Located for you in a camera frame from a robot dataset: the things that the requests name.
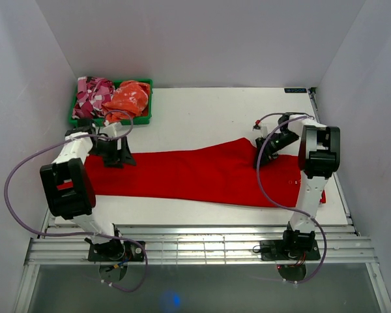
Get green plastic tray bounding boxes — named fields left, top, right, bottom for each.
left=67, top=78, right=154, bottom=127

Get aluminium frame rail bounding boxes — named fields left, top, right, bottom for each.
left=25, top=225, right=378, bottom=265

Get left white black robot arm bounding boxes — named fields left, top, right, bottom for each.
left=40, top=119, right=136, bottom=261

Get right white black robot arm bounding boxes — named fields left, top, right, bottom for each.
left=253, top=112, right=340, bottom=265

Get red trousers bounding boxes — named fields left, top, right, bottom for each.
left=57, top=137, right=327, bottom=209

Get orange crumpled garment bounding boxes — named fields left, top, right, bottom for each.
left=102, top=80, right=151, bottom=123

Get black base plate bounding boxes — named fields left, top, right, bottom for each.
left=259, top=239, right=321, bottom=261
left=87, top=239, right=144, bottom=262

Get pink patterned garment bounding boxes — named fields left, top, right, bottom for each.
left=71, top=76, right=115, bottom=119

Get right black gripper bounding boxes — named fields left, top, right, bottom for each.
left=253, top=132, right=300, bottom=169

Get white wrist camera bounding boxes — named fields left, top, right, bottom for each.
left=101, top=121, right=123, bottom=138
left=252, top=120, right=268, bottom=138

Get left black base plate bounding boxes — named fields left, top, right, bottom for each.
left=87, top=239, right=144, bottom=262

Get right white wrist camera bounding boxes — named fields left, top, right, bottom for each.
left=252, top=120, right=268, bottom=138

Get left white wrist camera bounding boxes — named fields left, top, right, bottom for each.
left=101, top=121, right=123, bottom=138

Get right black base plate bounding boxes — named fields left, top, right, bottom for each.
left=259, top=239, right=321, bottom=261

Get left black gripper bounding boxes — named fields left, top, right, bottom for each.
left=89, top=136, right=138, bottom=169

